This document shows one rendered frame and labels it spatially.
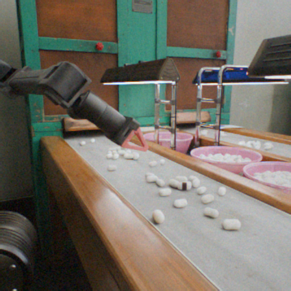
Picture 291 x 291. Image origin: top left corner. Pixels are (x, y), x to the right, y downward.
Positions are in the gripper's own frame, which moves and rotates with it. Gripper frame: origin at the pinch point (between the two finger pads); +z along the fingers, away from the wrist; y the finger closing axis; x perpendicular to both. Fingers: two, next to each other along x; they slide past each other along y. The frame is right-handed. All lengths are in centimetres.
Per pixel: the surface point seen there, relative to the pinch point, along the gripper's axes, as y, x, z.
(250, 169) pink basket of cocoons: 3.1, -15.9, 38.8
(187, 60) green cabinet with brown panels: 95, -72, 38
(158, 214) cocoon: -14.2, 10.9, 4.4
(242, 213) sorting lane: -18.0, 0.2, 21.0
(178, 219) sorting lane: -14.2, 9.5, 9.4
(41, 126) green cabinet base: 92, 15, -10
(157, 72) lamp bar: 17.0, -23.0, -2.6
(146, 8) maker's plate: 94, -75, -2
